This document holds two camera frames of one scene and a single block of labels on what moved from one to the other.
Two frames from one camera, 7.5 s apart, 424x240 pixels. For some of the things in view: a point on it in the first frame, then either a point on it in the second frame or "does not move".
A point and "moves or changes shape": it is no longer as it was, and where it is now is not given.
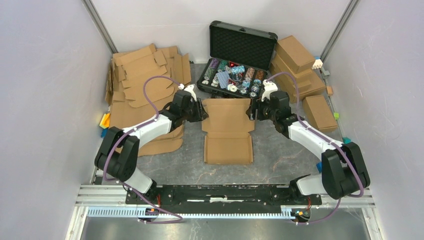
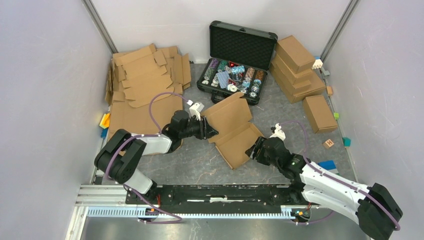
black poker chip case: x=239 y=61 does not move
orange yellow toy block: x=105 y=122 does not move
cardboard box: x=227 y=140 moves or changes shape
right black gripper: x=256 y=103 -> x=251 y=153
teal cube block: x=346 y=140 does not move
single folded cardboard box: x=317 y=113 does not move
